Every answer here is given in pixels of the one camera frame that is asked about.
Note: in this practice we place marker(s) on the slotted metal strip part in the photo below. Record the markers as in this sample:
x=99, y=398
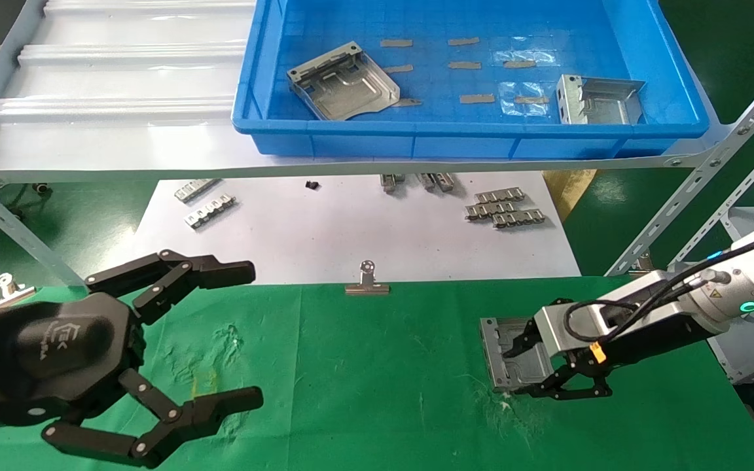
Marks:
x=211, y=212
x=520, y=219
x=500, y=195
x=197, y=190
x=488, y=210

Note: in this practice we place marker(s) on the green table cloth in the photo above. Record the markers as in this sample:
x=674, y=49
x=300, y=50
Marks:
x=383, y=392

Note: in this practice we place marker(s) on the white side shelf rack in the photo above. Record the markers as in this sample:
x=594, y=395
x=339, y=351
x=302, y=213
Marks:
x=753, y=350

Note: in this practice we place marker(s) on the blue plastic bin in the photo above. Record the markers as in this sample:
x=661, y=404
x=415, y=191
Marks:
x=324, y=137

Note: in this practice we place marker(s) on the small grey metal bracket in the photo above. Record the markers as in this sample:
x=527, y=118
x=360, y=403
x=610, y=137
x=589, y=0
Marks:
x=390, y=182
x=446, y=182
x=427, y=182

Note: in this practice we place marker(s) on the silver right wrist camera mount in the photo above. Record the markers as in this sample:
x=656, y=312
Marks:
x=557, y=333

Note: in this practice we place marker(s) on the grey tape strip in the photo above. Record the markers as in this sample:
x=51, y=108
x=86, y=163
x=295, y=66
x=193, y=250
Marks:
x=531, y=100
x=463, y=41
x=396, y=43
x=408, y=102
x=476, y=99
x=520, y=63
x=465, y=65
x=398, y=68

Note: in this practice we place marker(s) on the silver binder clip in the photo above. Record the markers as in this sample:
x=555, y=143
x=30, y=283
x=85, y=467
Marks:
x=367, y=288
x=642, y=265
x=10, y=292

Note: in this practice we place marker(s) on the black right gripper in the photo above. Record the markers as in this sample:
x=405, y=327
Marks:
x=645, y=343

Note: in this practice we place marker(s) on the clear plastic film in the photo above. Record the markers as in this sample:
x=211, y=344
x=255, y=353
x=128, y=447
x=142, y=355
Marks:
x=514, y=88
x=534, y=53

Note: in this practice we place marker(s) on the grey metal tray part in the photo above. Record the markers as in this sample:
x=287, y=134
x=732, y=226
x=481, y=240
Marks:
x=504, y=366
x=344, y=85

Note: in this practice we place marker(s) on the boxy grey metal bracket part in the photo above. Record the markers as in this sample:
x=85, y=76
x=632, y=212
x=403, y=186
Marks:
x=603, y=98

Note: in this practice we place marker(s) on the flat grey metal tray part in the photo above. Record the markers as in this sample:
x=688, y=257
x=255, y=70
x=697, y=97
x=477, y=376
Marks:
x=344, y=85

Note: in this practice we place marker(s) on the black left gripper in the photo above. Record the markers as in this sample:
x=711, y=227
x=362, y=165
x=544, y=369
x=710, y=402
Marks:
x=43, y=353

